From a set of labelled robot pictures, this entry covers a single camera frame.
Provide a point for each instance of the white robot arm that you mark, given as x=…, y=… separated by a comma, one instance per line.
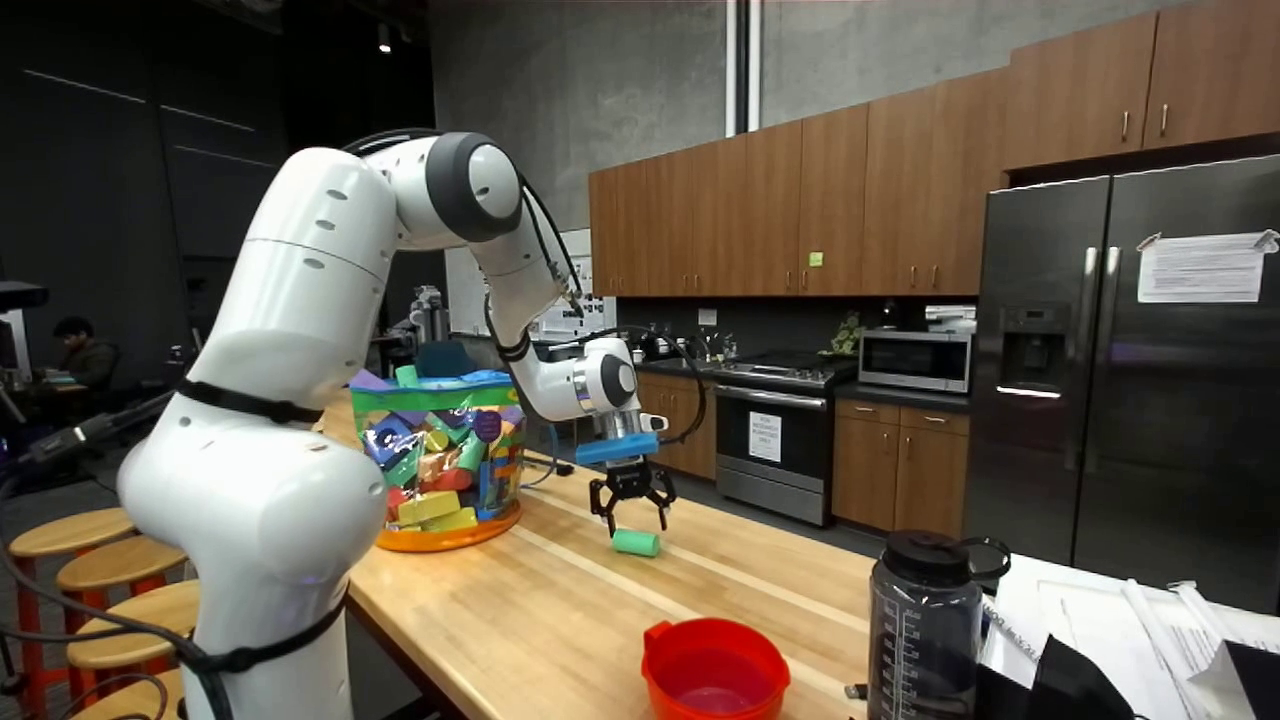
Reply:
x=238, y=477

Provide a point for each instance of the microwave oven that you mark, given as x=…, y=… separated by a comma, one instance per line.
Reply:
x=918, y=363

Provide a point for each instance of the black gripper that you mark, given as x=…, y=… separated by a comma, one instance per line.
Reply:
x=624, y=481

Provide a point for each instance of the dark water bottle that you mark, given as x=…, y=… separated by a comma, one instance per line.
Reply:
x=925, y=627

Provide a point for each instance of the wooden stool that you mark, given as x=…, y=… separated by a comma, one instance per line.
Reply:
x=35, y=550

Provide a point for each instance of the stainless steel refrigerator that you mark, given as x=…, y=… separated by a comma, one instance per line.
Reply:
x=1126, y=381

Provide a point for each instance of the clear bag of foam blocks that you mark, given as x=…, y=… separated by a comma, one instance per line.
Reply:
x=451, y=455

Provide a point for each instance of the upper wooden cabinets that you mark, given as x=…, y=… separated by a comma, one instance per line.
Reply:
x=889, y=199

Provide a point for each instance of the lower wooden cabinets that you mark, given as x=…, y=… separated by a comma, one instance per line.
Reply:
x=899, y=463

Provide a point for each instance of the wooden cabinets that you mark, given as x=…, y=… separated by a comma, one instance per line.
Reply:
x=889, y=199
x=899, y=463

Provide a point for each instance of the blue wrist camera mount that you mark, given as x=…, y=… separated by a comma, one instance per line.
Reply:
x=618, y=451

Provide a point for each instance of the red bowl with handle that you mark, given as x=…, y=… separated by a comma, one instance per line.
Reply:
x=712, y=669

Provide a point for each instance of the green foam block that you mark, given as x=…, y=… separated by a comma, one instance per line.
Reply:
x=632, y=540

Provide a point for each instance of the stack of white papers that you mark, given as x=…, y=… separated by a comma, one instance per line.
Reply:
x=1170, y=655

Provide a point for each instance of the stainless steel oven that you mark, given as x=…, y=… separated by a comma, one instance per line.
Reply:
x=775, y=438

